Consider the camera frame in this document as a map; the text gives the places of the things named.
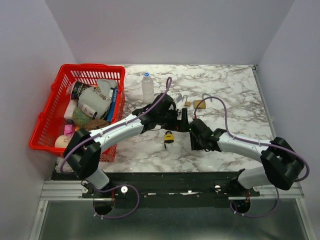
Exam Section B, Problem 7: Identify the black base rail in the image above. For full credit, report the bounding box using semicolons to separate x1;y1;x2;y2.
82;171;260;209

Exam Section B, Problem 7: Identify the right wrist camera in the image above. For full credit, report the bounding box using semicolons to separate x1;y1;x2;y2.
188;118;212;138

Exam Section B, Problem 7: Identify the yellow black padlock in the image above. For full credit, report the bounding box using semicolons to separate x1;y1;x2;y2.
163;130;175;150

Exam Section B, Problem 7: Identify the large brass padlock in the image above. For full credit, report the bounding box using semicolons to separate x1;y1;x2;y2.
193;93;211;109

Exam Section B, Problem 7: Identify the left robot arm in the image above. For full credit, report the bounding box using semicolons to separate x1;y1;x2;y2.
63;93;189;198

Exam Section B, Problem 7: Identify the left aluminium profile rail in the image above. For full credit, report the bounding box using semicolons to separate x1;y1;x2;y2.
40;180;83;201

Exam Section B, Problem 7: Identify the aluminium profile rail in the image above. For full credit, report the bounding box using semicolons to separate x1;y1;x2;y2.
223;183;304;200
40;180;83;201

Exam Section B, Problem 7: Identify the green round sponge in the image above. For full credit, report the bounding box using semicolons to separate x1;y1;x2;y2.
72;107;93;128

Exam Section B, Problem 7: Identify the pink small box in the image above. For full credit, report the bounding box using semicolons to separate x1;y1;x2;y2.
63;124;76;137

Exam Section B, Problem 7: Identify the brown round object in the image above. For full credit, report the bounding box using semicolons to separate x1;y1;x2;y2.
83;119;111;132

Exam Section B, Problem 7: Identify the blue tube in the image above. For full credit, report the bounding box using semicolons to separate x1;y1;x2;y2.
106;87;118;123

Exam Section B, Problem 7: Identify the white small bottle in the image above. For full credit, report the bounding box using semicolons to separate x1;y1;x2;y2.
81;104;97;119

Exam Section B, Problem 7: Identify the small brass padlock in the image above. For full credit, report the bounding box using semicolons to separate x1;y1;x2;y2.
182;95;191;108

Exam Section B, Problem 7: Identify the red plastic basket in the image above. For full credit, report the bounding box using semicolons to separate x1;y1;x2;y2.
29;63;126;157

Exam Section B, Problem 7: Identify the grey crumpled bag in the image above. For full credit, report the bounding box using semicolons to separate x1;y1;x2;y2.
78;78;118;119

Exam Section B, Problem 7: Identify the clear water bottle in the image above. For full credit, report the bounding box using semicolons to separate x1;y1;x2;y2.
141;72;155;103

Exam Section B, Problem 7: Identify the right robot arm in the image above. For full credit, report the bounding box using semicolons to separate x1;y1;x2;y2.
189;127;305;196

